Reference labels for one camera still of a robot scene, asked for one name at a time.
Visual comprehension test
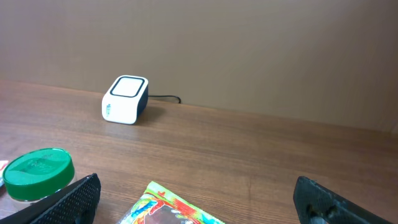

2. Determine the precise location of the Haribo gummy candy bag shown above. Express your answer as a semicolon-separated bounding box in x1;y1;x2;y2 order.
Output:
118;181;224;224

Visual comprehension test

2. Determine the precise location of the scanner black cable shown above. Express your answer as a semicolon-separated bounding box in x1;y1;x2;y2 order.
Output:
147;94;182;105

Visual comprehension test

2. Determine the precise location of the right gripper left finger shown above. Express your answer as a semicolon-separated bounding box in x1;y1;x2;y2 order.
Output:
1;173;101;224

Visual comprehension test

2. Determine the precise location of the white barcode scanner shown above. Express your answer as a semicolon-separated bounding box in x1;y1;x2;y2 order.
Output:
101;75;149;124

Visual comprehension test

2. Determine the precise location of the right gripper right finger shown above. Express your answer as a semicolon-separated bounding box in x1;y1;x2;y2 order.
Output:
293;176;391;224

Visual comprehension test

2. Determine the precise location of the green lid jar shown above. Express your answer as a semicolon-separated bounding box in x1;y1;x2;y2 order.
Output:
2;147;77;210

